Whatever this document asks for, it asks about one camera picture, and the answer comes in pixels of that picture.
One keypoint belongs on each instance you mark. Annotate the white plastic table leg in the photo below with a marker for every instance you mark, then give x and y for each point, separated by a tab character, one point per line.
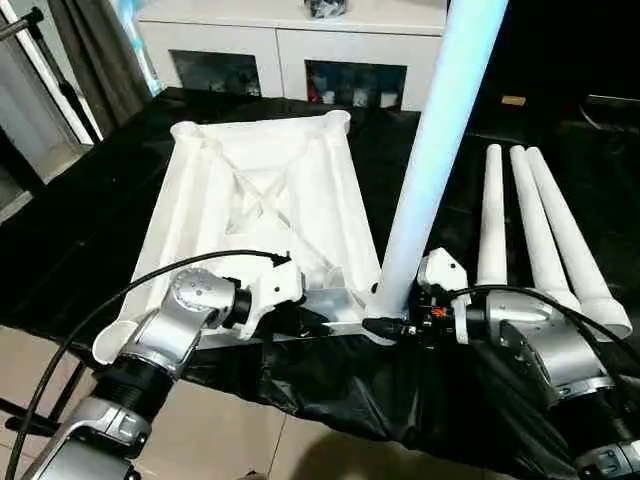
572	235
537	225
430	150
492	215

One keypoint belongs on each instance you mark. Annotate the white plastic table top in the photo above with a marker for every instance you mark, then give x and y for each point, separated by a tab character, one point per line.
260	200

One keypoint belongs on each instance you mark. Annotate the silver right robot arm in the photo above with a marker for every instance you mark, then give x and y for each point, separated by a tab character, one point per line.
555	350

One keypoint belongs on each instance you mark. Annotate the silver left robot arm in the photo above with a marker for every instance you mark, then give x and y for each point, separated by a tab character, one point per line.
190	310

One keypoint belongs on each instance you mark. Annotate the black mat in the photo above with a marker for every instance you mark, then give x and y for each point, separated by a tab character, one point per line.
375	395

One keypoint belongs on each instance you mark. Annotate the white cup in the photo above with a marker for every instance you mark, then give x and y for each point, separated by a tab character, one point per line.
387	98
360	96
329	96

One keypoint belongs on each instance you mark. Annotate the small tan tag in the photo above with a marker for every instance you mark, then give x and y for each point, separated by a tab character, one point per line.
513	100

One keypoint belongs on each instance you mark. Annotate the white cabinet with glass doors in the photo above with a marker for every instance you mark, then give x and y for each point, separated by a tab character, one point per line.
280	40

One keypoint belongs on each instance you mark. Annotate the grey speckled ornament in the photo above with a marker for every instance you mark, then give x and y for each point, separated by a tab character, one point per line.
325	7

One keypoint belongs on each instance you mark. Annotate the long black bar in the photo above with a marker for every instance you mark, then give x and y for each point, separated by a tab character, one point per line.
615	100

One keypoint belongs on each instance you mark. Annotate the grey curtain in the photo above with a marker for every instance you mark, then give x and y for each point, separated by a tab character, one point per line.
100	60

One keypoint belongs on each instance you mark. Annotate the black and white stand pole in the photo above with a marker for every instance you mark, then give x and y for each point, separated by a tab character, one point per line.
55	75

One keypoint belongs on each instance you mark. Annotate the black folding table frame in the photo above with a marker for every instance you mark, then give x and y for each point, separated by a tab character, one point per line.
30	420

